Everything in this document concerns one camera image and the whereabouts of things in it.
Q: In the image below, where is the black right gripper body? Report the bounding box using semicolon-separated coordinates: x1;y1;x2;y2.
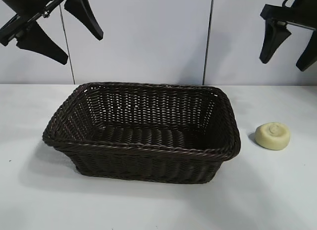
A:
260;0;317;31

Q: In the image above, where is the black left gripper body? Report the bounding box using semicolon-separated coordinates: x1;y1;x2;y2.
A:
0;0;75;47

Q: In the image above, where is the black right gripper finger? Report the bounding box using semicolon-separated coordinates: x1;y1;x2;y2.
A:
259;18;293;65
296;37;317;73

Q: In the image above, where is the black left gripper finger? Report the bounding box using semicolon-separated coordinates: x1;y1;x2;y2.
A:
16;22;69;66
63;0;104;41

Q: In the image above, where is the pale yellow egg yolk pastry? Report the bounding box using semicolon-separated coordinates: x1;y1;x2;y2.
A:
255;121;291;150

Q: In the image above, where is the dark brown wicker basket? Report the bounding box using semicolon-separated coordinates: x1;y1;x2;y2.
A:
42;81;242;185

